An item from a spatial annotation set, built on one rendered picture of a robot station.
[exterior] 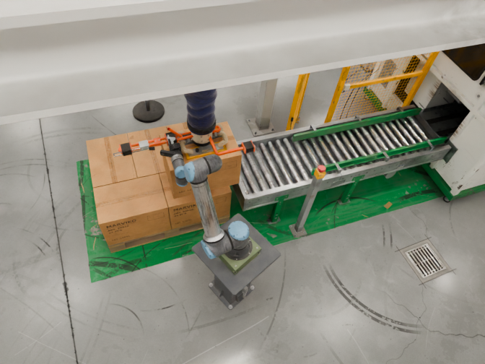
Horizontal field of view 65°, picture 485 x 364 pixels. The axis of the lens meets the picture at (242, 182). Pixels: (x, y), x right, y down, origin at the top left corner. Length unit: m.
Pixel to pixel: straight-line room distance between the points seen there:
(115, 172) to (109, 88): 3.26
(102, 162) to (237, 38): 3.37
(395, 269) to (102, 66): 3.85
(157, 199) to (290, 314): 1.59
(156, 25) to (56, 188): 4.05
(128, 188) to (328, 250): 2.05
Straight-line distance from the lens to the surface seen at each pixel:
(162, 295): 3.66
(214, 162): 2.35
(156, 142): 3.01
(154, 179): 3.62
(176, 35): 0.50
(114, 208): 3.50
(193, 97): 2.70
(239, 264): 2.84
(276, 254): 3.00
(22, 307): 3.95
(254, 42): 0.54
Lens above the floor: 3.41
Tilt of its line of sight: 53 degrees down
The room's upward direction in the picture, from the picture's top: 7 degrees clockwise
